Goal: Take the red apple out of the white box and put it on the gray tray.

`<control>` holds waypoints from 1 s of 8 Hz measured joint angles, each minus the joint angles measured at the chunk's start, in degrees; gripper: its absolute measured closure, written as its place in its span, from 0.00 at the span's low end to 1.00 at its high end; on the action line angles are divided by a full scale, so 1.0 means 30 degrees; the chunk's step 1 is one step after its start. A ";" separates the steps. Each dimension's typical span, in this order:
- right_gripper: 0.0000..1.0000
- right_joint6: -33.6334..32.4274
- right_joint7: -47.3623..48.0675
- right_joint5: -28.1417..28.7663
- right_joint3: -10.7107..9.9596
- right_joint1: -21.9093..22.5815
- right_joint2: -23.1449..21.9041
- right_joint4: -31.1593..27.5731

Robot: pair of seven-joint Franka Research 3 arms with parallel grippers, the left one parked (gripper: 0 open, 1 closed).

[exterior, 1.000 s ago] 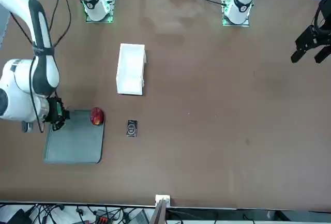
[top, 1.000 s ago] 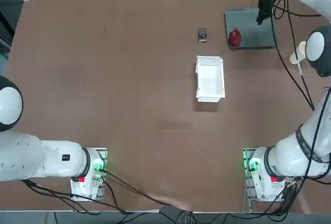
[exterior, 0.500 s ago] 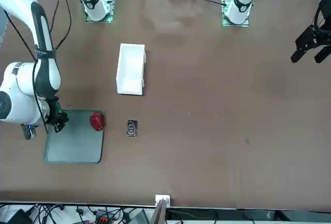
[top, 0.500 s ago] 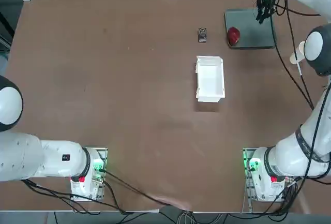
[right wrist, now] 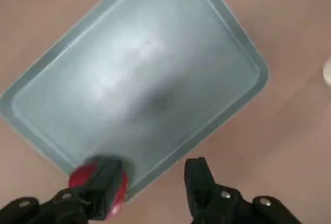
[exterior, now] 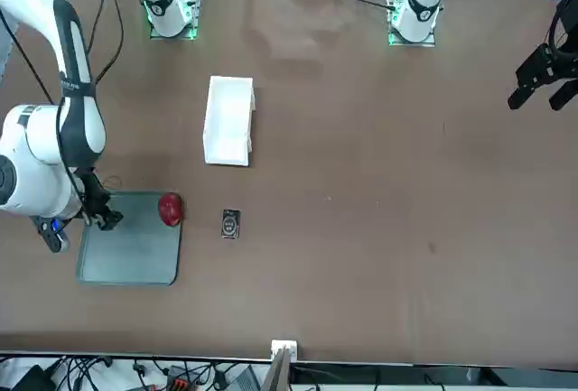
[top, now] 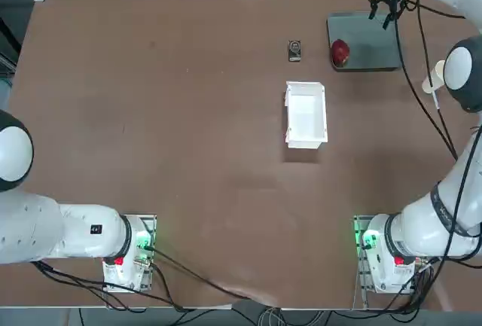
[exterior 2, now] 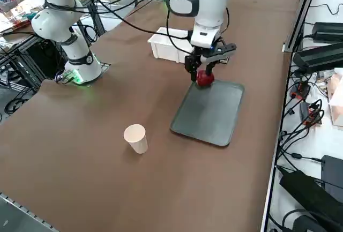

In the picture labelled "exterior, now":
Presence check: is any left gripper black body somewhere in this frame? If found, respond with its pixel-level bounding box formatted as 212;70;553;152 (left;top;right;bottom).
544;0;578;79

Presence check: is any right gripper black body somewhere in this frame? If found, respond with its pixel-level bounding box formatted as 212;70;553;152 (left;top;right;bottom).
73;166;113;217

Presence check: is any red apple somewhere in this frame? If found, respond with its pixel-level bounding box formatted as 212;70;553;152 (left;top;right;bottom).
157;191;184;228

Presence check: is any gray tray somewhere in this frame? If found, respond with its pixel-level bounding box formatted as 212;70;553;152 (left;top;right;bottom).
76;190;182;287

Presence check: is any white plastic box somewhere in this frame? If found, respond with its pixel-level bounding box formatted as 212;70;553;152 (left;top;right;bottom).
201;75;258;168

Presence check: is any black power box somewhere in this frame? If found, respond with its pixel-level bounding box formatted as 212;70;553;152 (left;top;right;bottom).
8;363;56;391

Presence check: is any small black printed card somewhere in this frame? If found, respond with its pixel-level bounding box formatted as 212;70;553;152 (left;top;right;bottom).
220;209;242;241

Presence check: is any grey power strip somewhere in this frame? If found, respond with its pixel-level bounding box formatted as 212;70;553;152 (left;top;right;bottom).
162;366;191;391

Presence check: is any dark grey wrist camera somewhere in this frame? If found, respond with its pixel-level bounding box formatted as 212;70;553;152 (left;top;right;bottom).
29;214;72;255

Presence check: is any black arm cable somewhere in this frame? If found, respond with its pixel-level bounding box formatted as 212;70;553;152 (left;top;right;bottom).
92;0;126;86

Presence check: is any aluminium post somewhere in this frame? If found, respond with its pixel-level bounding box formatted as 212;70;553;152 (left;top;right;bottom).
261;340;299;391

